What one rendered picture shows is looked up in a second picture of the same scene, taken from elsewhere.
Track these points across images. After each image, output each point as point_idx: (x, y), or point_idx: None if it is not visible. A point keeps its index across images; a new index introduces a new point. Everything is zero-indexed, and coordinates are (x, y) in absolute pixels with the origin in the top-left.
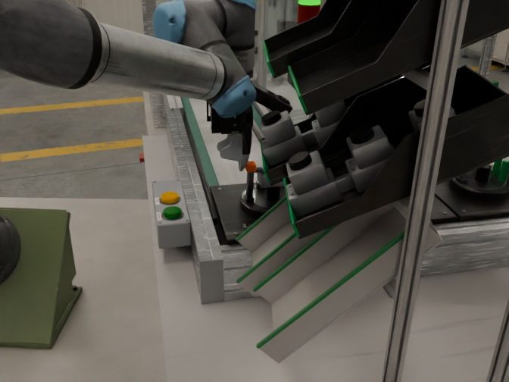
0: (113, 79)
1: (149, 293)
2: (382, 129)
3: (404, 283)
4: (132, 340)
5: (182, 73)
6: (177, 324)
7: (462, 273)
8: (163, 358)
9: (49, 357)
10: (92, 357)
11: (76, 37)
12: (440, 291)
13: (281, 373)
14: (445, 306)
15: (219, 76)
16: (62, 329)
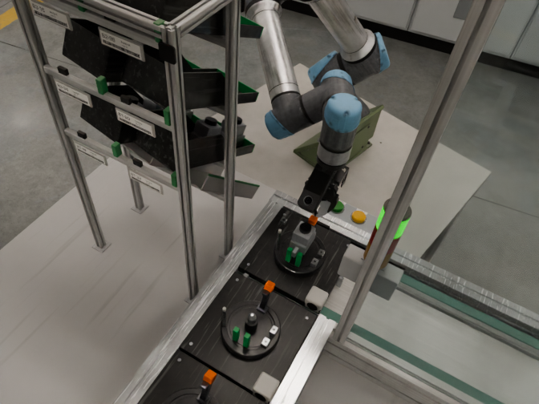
0: None
1: None
2: (151, 101)
3: None
4: (273, 175)
5: (262, 66)
6: (268, 194)
7: None
8: (252, 178)
9: (288, 150)
10: (275, 160)
11: (245, 0)
12: (168, 321)
13: (200, 204)
14: (156, 309)
15: (270, 95)
16: (304, 160)
